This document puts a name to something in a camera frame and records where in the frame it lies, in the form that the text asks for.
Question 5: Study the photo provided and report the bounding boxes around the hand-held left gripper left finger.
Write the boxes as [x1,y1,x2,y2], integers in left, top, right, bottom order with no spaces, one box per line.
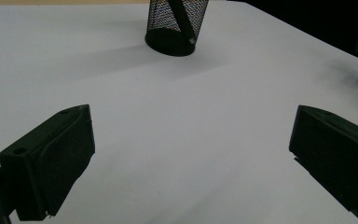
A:
[0,104,96,222]

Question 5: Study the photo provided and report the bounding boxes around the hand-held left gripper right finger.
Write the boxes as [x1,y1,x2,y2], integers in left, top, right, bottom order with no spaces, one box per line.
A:
[288,105,358,220]

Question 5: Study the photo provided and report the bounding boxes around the black mesh pen cup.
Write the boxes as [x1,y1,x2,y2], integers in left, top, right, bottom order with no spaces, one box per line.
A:
[145,0,210,57]

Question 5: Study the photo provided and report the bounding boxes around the white table mat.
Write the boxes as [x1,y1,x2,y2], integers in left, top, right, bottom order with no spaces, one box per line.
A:
[0,1,358,224]

